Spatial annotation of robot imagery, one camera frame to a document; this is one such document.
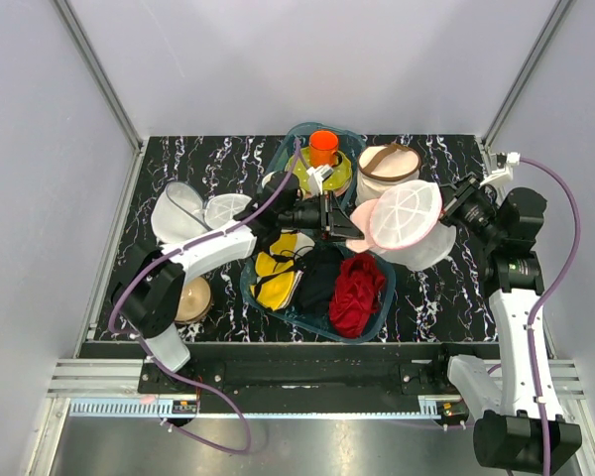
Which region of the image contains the red garment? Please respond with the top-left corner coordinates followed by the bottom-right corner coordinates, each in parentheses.
top-left (328, 253), bottom-right (386, 339)

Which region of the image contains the white mesh grey-trimmed laundry bag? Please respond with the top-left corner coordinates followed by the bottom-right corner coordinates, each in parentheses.
top-left (151, 181), bottom-right (251, 244)

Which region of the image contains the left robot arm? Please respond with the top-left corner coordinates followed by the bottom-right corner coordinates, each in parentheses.
top-left (109, 172), bottom-right (364, 393)

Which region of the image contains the light pink bra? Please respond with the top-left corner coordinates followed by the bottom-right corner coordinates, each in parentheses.
top-left (345, 199), bottom-right (390, 255)

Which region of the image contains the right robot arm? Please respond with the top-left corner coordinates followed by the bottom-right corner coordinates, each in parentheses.
top-left (429, 176), bottom-right (582, 475)

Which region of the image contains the yellow and black bra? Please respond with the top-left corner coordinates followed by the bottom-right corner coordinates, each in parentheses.
top-left (248, 231), bottom-right (314, 311)

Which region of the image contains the beige brown-trimmed round bag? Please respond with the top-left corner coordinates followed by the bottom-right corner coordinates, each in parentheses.
top-left (355, 143), bottom-right (421, 205)

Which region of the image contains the teal tray with dishes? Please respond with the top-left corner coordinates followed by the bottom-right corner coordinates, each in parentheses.
top-left (266, 122), bottom-right (366, 212)

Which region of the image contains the white mesh pink-zipper laundry bag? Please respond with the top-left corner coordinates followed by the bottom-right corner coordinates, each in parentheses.
top-left (368, 179), bottom-right (456, 272)

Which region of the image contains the black garment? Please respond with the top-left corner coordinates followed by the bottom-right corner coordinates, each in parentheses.
top-left (294, 246), bottom-right (344, 315)

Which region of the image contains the teal tray with clothes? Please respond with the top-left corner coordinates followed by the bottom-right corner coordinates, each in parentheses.
top-left (240, 241), bottom-right (396, 344)

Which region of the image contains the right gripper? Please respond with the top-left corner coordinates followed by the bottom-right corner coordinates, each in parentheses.
top-left (412, 173), bottom-right (505, 247)

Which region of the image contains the orange cup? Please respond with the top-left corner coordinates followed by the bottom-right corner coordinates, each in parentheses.
top-left (308, 130), bottom-right (339, 168)

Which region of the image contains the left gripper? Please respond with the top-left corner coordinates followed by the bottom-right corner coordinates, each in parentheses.
top-left (278, 189), bottom-right (364, 243)

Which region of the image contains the green polka dot plate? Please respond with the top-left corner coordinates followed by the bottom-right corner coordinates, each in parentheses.
top-left (294, 151), bottom-right (353, 191)

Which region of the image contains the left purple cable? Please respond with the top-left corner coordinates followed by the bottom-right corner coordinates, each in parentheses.
top-left (106, 137), bottom-right (308, 455)

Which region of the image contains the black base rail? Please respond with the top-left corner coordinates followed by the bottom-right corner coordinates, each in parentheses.
top-left (78, 342), bottom-right (500, 417)

